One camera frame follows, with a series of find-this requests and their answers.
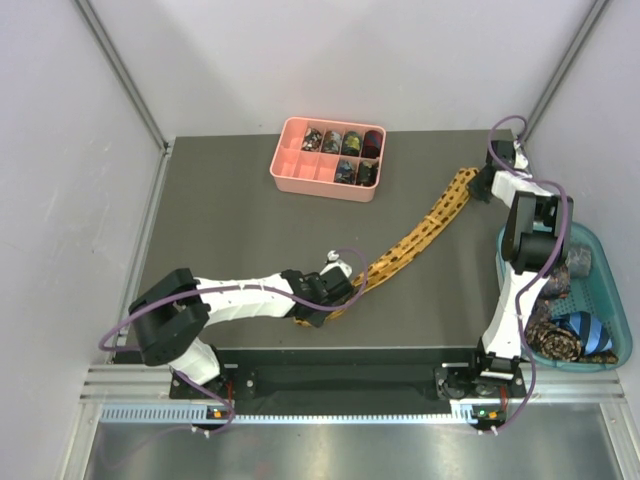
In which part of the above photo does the yellow patterned necktie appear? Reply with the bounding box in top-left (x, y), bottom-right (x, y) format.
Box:
top-left (293, 165), bottom-right (479, 331)

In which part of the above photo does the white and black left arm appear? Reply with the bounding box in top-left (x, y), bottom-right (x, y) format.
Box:
top-left (129, 260), bottom-right (354, 397)

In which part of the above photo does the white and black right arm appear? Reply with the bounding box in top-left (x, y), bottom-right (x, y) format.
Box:
top-left (466, 140), bottom-right (574, 396)

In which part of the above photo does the black yellow rolled tie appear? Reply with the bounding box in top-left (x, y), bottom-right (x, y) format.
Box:
top-left (355, 159), bottom-right (379, 187)

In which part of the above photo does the maroon rolled tie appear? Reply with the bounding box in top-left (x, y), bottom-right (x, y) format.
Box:
top-left (361, 130), bottom-right (384, 159)

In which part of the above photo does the blue patterned rolled tie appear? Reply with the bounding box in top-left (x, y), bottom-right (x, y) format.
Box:
top-left (334, 158), bottom-right (357, 185)

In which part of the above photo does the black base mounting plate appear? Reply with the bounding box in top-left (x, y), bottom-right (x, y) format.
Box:
top-left (169, 344), bottom-right (531, 415)

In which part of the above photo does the dark orange floral rolled tie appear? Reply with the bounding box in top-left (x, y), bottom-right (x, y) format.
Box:
top-left (539, 264), bottom-right (571, 300)

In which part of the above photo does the pink compartment organizer box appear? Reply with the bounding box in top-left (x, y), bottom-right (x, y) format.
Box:
top-left (269, 117), bottom-right (387, 202)

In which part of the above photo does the green yellow rolled tie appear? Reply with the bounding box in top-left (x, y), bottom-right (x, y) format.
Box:
top-left (341, 130), bottom-right (363, 157)

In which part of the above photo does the multicolour rolled tie in box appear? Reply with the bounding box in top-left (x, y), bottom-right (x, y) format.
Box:
top-left (301, 127), bottom-right (324, 152)

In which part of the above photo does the brown paisley rolled tie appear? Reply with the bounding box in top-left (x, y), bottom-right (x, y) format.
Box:
top-left (525, 300), bottom-right (618, 365)

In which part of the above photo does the blue striped rolled tie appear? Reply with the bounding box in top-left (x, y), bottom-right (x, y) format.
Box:
top-left (552, 311), bottom-right (613, 356)

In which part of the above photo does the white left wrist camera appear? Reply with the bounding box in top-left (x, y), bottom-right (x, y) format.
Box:
top-left (320, 250), bottom-right (352, 279)

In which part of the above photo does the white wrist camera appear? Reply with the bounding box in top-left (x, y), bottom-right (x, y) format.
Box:
top-left (513, 140), bottom-right (529, 171)
top-left (320, 250), bottom-right (352, 279)

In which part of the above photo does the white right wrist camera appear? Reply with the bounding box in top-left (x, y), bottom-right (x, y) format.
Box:
top-left (513, 140), bottom-right (529, 171)

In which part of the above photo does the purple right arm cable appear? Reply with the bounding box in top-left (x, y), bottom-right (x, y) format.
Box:
top-left (486, 115), bottom-right (575, 436)

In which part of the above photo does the right aluminium frame post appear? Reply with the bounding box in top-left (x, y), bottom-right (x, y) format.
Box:
top-left (520, 0), bottom-right (612, 142)

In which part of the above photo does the aluminium frame post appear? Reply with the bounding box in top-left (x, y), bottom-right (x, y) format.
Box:
top-left (520, 0), bottom-right (612, 142)
top-left (73, 0), bottom-right (174, 151)

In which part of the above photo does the grey slotted cable duct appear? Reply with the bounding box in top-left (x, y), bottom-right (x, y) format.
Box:
top-left (99, 402), bottom-right (506, 426)

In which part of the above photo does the left aluminium frame post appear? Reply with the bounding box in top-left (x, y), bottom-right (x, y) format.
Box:
top-left (73, 0), bottom-right (174, 151)

